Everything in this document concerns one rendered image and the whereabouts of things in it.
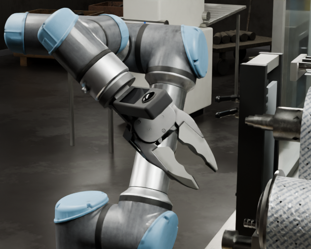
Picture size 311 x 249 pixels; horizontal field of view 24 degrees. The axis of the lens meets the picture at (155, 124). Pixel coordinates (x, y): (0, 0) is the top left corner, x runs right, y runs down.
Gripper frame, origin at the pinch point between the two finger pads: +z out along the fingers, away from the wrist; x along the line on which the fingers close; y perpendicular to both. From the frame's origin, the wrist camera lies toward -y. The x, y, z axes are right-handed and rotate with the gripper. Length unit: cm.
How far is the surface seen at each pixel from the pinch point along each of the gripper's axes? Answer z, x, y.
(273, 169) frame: 10.1, -23.2, 38.6
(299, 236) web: 16.7, -2.1, -6.1
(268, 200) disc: 9.9, -2.7, -5.9
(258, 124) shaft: 0.9, -20.0, 18.4
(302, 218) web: 15.1, -4.1, -7.1
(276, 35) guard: -13, -66, 75
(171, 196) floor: -3, -77, 356
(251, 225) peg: 11.5, -0.7, 3.2
